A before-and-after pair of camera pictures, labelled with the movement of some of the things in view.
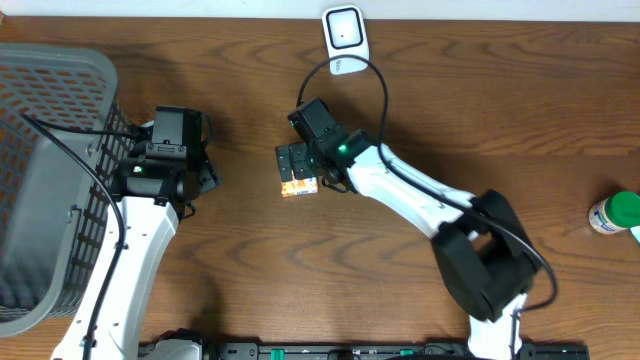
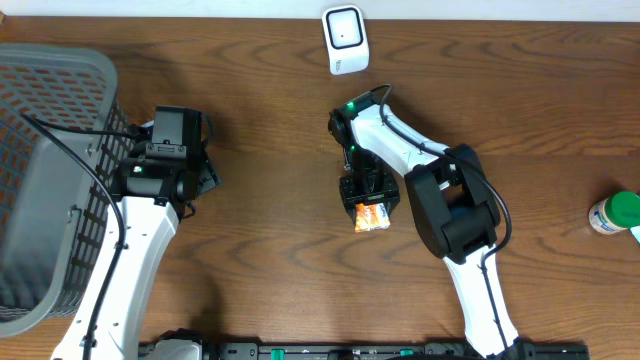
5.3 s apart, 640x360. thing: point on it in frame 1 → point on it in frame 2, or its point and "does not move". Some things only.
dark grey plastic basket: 64,141 does not move
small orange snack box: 299,186 → 369,216
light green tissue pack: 635,230 does not move
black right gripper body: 305,159 → 369,182
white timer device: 345,34 does not move
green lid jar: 617,212 does not move
